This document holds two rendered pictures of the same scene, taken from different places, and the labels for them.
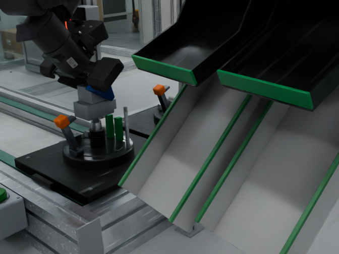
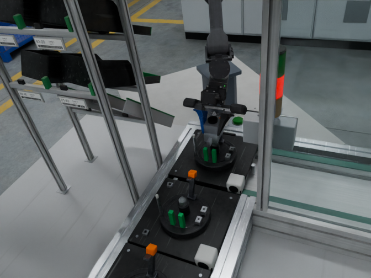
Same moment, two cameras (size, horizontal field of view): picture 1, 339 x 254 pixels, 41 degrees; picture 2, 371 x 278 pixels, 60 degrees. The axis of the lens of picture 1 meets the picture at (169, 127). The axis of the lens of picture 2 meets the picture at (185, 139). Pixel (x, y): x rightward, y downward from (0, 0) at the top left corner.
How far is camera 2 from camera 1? 1.60 m
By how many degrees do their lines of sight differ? 118
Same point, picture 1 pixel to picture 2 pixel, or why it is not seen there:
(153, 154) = (162, 118)
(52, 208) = not seen: hidden behind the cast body
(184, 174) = not seen: hidden behind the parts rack
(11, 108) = not seen: outside the picture
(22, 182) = (237, 132)
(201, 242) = (154, 170)
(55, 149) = (245, 153)
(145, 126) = (209, 196)
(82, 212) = (194, 126)
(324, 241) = (97, 187)
